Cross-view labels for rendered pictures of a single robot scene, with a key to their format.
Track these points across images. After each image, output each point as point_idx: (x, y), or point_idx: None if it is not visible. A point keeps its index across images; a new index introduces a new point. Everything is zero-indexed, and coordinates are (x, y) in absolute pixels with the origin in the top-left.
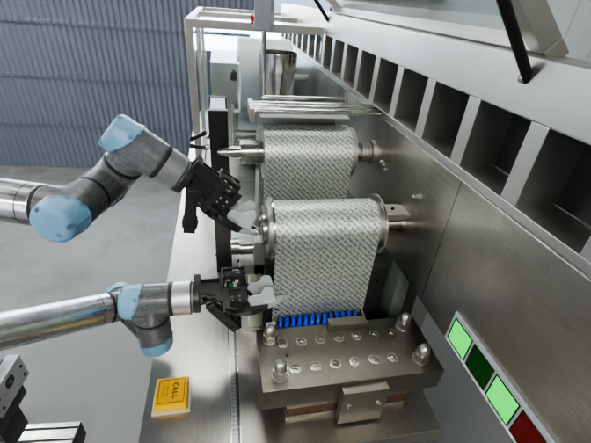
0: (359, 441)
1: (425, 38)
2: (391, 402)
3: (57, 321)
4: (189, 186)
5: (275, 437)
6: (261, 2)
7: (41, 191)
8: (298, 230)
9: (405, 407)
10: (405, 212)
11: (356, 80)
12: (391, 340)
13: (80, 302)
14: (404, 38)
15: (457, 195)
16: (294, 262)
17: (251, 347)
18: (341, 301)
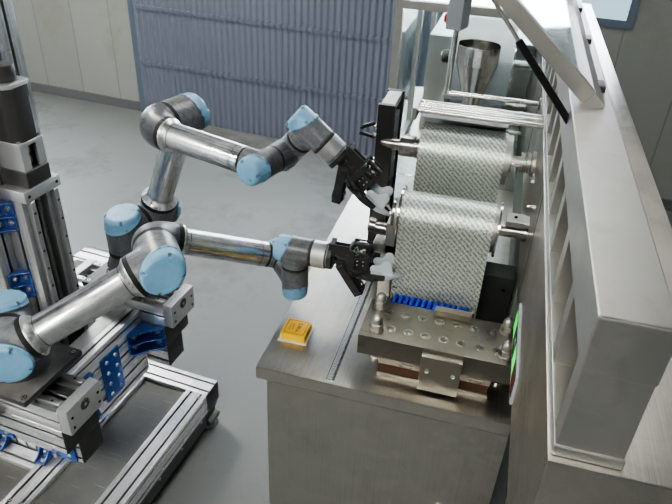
0: (429, 405)
1: None
2: (474, 392)
3: (232, 248)
4: (341, 165)
5: (363, 380)
6: (454, 5)
7: (246, 150)
8: (418, 216)
9: (486, 401)
10: (527, 222)
11: None
12: (487, 337)
13: (248, 241)
14: None
15: (540, 206)
16: (412, 244)
17: None
18: (455, 295)
